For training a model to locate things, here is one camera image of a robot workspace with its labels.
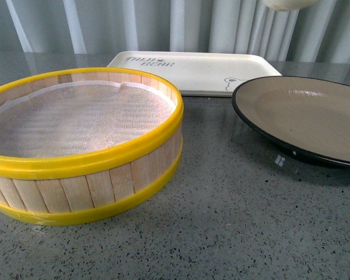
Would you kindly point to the brown plate with black rim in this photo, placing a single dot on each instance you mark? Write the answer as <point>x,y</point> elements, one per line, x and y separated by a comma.
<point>308,118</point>

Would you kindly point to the white steamed bun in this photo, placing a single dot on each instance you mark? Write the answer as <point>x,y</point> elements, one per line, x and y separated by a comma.
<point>288,5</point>

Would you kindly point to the cream rectangular tray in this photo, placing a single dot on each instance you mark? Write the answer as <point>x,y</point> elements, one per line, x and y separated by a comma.
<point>198,74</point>

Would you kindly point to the white mesh steamer cloth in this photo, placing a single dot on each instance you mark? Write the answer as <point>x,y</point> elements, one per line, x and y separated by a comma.
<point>80,117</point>

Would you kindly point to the yellow-rimmed wooden steamer basket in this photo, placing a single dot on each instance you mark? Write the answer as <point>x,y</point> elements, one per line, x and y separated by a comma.
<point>70,190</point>

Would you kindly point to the grey pleated curtain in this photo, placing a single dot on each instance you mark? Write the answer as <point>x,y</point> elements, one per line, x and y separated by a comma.
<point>319,33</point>

